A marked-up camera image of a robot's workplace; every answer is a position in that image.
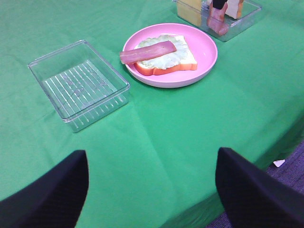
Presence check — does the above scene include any clear plastic tray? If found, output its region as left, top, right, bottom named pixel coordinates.
left=28, top=40, right=130, bottom=133
left=172, top=0, right=263, bottom=43

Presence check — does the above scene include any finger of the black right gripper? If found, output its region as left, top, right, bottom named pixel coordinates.
left=212, top=0, right=227, bottom=10

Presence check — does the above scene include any pink round plate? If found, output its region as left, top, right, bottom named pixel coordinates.
left=123, top=23, right=218, bottom=88

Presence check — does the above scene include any bread slice with brown crust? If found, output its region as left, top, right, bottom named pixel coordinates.
left=134, top=47, right=198, bottom=76

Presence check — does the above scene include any yellow cheese slice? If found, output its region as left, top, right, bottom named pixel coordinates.
left=176, top=0, right=201, bottom=27

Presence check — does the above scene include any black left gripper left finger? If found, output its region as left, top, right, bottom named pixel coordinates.
left=0, top=150, right=89, bottom=228

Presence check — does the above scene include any clear plastic tray left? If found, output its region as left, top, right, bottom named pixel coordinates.
left=28, top=40, right=130, bottom=133

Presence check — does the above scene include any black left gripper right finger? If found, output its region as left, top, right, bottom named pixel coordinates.
left=215, top=147, right=304, bottom=228

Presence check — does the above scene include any green tablecloth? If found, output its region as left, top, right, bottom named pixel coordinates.
left=0, top=0, right=304, bottom=228

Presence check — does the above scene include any clear plastic tray right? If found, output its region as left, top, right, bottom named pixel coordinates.
left=172, top=0, right=263, bottom=43

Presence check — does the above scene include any green lettuce leaf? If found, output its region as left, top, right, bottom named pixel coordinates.
left=136, top=35, right=189, bottom=69

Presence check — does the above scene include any bacon strip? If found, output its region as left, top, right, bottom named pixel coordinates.
left=207, top=2, right=229, bottom=36
left=119, top=41, right=177, bottom=65

